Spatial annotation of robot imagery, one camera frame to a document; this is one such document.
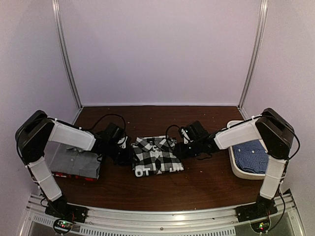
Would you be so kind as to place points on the blue checked shirt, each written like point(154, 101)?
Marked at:
point(251, 157)

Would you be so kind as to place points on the left aluminium frame post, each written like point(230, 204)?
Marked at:
point(64, 53)

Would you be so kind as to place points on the folded red plaid shirt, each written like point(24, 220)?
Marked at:
point(56, 174)

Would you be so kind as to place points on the right aluminium frame post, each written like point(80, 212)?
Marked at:
point(263, 11)

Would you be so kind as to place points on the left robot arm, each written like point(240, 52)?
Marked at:
point(39, 129)

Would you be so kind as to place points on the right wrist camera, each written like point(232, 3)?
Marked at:
point(184, 135)

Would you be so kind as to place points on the aluminium frame post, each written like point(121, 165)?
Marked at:
point(64, 53)
point(263, 11)

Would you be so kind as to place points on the black white checked shirt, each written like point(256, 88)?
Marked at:
point(154, 156)

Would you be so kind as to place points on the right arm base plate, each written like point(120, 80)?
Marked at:
point(261, 208)

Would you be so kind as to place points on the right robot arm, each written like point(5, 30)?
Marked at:
point(269, 127)

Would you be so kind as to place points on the white plastic basket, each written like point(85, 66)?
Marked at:
point(241, 134)

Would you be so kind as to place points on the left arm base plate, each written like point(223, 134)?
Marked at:
point(60, 208)

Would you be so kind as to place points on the folded grey shirt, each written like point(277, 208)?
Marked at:
point(74, 162)

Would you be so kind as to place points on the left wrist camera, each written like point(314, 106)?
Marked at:
point(124, 142)

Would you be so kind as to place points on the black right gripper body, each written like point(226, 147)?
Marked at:
point(194, 151)

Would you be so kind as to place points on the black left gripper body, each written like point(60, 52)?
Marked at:
point(119, 157)

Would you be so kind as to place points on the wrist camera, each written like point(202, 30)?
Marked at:
point(124, 142)
point(184, 135)

